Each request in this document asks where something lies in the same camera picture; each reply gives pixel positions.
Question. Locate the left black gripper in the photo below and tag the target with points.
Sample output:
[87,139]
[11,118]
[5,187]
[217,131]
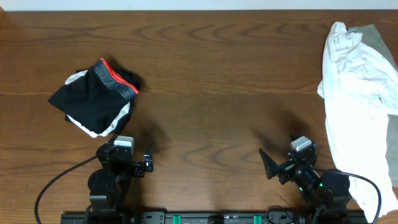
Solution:
[138,168]

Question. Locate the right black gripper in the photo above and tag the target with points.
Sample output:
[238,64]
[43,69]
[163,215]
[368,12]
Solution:
[272,168]

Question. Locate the white printed t-shirt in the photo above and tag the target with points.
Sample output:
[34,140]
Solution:
[359,88]

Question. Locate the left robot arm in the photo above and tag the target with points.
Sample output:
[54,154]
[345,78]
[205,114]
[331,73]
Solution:
[109,186]

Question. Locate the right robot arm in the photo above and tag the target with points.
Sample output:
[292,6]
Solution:
[326,195]

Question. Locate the black shorts red waistband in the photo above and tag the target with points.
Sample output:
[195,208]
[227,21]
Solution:
[94,96]

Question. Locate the grey khaki garment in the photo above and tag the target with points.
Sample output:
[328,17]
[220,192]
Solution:
[372,38]

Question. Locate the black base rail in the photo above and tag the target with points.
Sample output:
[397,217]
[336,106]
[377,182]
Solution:
[268,217]

